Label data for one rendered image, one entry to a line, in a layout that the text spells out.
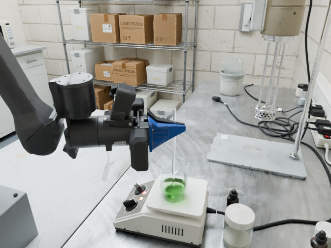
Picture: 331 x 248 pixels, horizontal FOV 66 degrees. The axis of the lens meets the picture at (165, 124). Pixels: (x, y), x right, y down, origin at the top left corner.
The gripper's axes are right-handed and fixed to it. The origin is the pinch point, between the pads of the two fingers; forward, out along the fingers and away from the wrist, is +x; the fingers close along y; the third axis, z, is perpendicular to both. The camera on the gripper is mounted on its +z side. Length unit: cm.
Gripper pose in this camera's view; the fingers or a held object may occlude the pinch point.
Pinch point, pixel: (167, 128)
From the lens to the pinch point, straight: 47.7
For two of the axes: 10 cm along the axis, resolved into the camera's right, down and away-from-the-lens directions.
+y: -1.1, -4.2, 9.0
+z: 0.0, -9.1, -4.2
